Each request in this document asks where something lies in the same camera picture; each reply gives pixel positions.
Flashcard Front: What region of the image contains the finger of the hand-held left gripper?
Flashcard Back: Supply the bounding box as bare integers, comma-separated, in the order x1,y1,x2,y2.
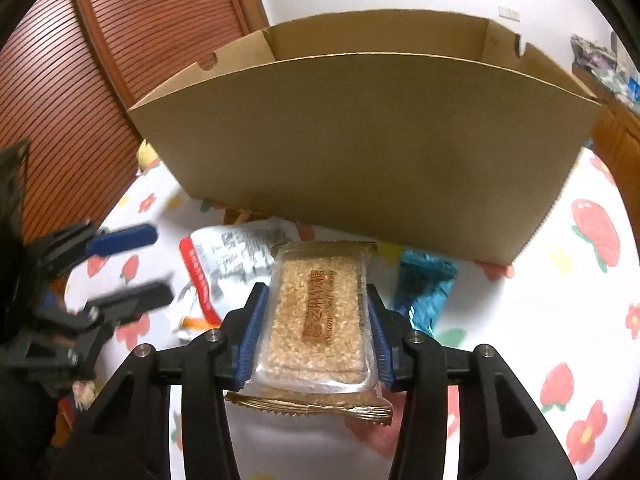
35,281,174,361
32,219,160,281

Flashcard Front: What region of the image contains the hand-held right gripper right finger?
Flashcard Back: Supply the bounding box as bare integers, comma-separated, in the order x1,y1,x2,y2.
367,284,581,480

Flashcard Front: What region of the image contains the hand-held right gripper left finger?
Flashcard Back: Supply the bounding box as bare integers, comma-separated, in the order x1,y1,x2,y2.
50,282,273,480

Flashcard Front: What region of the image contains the wooden louvered wardrobe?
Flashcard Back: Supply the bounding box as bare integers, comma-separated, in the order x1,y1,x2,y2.
0,0,271,241

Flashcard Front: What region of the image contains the wooden sideboard cabinet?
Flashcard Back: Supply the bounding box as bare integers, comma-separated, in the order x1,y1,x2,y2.
572,67,640,196

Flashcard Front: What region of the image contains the white red snack packet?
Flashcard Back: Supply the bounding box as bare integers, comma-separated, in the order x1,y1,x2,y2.
167,217,301,343

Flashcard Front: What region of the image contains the stack of newspapers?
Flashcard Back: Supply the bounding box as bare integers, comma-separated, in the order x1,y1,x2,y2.
570,32,618,68

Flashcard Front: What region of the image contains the floral bed sheet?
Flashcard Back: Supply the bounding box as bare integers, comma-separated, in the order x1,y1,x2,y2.
65,145,640,480

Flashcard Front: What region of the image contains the sesame candy packet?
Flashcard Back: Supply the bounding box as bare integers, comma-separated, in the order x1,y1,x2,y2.
225,241,393,426

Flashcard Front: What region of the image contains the teal foil snack packet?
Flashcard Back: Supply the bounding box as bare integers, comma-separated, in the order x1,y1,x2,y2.
390,250,460,336

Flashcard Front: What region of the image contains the brown cardboard box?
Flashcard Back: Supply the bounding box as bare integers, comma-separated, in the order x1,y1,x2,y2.
126,9,603,266

